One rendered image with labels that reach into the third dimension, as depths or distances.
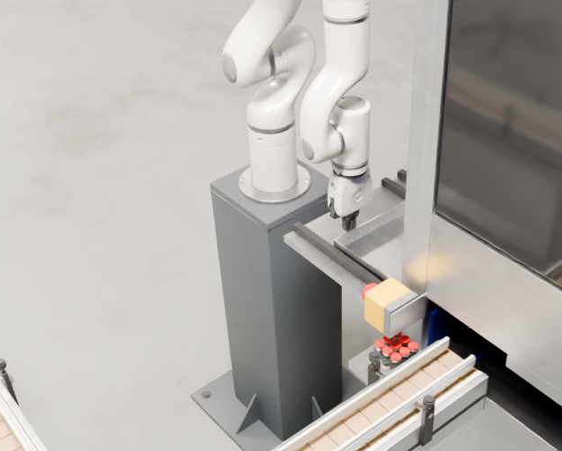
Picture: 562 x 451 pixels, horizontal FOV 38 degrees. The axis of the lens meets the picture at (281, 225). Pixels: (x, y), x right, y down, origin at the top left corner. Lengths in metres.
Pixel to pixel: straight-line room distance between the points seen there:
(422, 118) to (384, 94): 3.00
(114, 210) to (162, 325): 0.78
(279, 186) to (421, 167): 0.72
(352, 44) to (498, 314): 0.58
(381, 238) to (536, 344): 0.61
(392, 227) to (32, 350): 1.56
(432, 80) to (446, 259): 0.34
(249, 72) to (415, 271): 0.62
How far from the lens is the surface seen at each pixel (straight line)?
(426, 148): 1.41
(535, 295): 1.38
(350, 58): 1.65
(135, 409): 2.79
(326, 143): 1.69
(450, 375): 1.51
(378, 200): 2.05
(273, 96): 2.00
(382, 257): 1.88
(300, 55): 1.96
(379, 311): 1.55
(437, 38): 1.31
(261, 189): 2.11
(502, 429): 1.63
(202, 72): 4.70
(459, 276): 1.49
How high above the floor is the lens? 2.07
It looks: 37 degrees down
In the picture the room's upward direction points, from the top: 3 degrees counter-clockwise
